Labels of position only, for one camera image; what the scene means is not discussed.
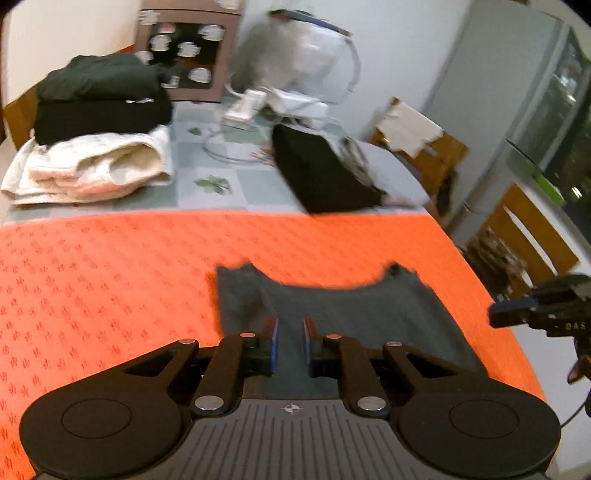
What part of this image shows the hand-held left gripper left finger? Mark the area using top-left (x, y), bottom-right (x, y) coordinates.
top-left (124, 318), bottom-right (281, 420)

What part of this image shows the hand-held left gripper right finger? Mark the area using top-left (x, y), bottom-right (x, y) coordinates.
top-left (301, 318), bottom-right (462, 420)

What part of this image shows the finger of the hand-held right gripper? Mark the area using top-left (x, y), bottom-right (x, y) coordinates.
top-left (488, 298), bottom-right (543, 329)

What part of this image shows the dark grey garment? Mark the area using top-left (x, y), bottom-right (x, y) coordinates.
top-left (216, 262), bottom-right (490, 400)

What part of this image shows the wooden chair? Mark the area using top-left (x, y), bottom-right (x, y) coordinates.
top-left (372, 97), bottom-right (469, 220)
top-left (1, 87), bottom-right (38, 149)
top-left (466, 182), bottom-right (581, 298)

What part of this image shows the black bag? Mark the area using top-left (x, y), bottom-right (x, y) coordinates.
top-left (271, 124), bottom-right (386, 214)

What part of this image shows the orange patterned table cover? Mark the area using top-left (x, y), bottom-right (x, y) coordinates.
top-left (0, 211), bottom-right (546, 480)

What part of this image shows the checked leaf-print tablecloth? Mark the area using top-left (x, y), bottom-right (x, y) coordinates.
top-left (4, 99), bottom-right (432, 223)

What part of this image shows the grey refrigerator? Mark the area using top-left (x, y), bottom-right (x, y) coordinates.
top-left (425, 4), bottom-right (591, 234)

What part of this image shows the white cloth on chair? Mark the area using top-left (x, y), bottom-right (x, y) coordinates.
top-left (381, 99), bottom-right (445, 158)

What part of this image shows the white power adapter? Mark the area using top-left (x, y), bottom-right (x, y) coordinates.
top-left (222, 89), bottom-right (269, 130)

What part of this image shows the white folded blanket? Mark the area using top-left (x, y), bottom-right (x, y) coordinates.
top-left (1, 124), bottom-right (176, 206)

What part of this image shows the white electric fan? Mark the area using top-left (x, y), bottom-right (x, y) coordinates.
top-left (231, 9), bottom-right (361, 124)

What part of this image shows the black folded garment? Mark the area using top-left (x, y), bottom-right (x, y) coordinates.
top-left (34, 96), bottom-right (174, 146)

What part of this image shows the dark green folded garment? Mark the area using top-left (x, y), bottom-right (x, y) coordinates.
top-left (37, 54), bottom-right (172, 103)

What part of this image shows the white cable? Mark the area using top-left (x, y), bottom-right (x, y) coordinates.
top-left (202, 126), bottom-right (278, 163)

